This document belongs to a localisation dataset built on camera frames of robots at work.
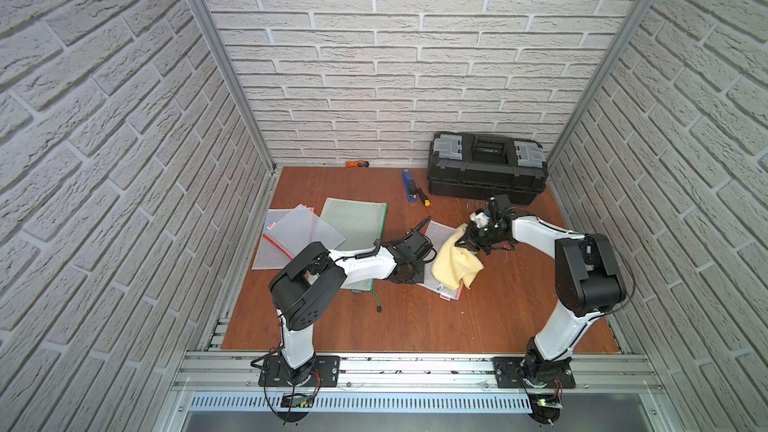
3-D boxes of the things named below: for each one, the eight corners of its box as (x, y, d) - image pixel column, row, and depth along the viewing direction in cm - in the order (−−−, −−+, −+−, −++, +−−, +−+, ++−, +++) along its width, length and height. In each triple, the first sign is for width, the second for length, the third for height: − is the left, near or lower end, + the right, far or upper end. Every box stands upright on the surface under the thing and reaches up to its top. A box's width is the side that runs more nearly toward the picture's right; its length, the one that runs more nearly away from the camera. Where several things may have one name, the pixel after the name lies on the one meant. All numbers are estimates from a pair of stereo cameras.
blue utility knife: (409, 203, 110) (410, 197, 108) (401, 175, 120) (401, 169, 117) (420, 201, 111) (420, 195, 108) (410, 173, 120) (411, 167, 117)
